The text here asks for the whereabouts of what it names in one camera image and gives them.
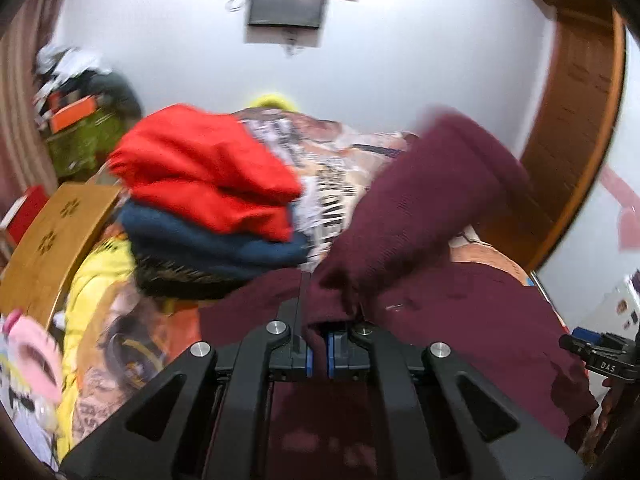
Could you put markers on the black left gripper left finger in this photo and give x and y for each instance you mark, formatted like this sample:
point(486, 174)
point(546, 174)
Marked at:
point(204, 416)

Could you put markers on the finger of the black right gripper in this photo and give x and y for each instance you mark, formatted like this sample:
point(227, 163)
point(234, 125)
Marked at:
point(586, 335)

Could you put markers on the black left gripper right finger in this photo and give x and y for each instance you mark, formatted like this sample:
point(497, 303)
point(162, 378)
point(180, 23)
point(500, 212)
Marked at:
point(436, 417)

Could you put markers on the maroon large garment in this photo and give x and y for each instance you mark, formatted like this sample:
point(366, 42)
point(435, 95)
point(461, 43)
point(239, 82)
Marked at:
point(392, 267)

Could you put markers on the patterned newspaper print bedspread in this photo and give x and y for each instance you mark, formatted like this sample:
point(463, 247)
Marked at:
point(131, 337)

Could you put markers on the black folded garment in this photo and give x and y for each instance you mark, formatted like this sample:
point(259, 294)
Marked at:
point(193, 279)

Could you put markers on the pink plush toy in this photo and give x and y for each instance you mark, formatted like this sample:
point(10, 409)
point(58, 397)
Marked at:
point(35, 354)

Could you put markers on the navy blue folded garment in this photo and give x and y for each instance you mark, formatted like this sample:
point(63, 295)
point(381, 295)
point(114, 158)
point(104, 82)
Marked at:
point(164, 237)

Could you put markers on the yellow garment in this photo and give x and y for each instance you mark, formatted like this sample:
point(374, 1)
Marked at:
point(108, 263)

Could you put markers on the red folded garment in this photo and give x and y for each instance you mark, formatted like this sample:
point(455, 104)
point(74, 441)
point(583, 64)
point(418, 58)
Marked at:
point(209, 170)

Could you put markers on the brown wooden wardrobe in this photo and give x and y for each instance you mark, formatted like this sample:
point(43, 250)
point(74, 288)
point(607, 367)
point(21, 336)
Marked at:
point(571, 133)

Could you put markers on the striped pink curtain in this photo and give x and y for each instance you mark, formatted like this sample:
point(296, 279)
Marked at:
point(24, 159)

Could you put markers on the yellow curved headboard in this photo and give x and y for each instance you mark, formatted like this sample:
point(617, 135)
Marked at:
point(274, 100)

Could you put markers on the orange box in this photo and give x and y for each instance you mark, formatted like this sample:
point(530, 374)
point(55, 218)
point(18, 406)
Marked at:
point(72, 113)

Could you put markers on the dark grey bag on table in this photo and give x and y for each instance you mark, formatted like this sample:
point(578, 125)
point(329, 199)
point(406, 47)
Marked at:
point(118, 94)

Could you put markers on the white paper pile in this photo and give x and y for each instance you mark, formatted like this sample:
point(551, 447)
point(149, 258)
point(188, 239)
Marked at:
point(69, 62)

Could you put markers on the small dark wall monitor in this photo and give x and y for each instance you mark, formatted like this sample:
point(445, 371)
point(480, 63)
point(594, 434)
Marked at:
point(286, 13)

